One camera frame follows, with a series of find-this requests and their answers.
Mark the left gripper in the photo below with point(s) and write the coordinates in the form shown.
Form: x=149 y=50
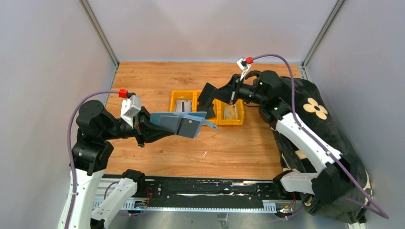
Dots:
x=145 y=130

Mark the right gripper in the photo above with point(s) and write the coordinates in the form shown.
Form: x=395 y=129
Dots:
x=229 y=93

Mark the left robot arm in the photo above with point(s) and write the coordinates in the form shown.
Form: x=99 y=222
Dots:
x=89 y=158

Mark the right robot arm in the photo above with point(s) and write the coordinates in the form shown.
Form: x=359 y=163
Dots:
x=333 y=174

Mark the gold cards stack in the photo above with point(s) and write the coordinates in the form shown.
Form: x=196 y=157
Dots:
x=230 y=112

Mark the black credit card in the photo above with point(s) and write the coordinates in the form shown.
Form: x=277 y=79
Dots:
x=206 y=101
x=189 y=126

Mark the white grey cards stack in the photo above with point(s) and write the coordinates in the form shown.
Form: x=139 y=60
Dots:
x=183 y=105

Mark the right yellow bin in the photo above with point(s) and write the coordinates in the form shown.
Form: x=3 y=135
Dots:
x=241 y=114

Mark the middle yellow bin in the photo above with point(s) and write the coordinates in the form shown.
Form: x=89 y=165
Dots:
x=214 y=117

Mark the black floral plush blanket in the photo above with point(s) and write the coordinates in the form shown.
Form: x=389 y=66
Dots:
x=309 y=105

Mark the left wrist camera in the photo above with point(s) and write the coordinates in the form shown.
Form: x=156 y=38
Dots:
x=130 y=108

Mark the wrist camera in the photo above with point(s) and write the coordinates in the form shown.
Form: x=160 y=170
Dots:
x=244 y=66
x=130 y=108

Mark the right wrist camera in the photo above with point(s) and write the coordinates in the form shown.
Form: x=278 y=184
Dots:
x=244 y=66

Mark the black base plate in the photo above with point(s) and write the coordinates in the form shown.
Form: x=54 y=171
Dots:
x=200 y=193

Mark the aluminium frame rail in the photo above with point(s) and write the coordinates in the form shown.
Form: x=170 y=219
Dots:
x=99 y=200

